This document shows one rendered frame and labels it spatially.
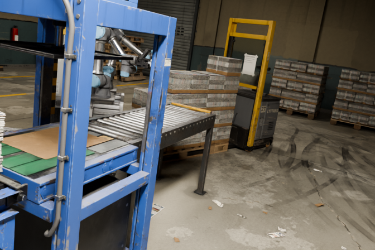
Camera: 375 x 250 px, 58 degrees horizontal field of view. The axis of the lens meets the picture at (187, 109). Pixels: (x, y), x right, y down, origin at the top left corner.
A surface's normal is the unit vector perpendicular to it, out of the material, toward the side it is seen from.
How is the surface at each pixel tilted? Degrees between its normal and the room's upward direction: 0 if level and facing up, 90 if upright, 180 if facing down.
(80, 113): 90
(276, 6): 90
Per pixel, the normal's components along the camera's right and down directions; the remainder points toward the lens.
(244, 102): -0.72, 0.04
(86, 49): 0.88, 0.22
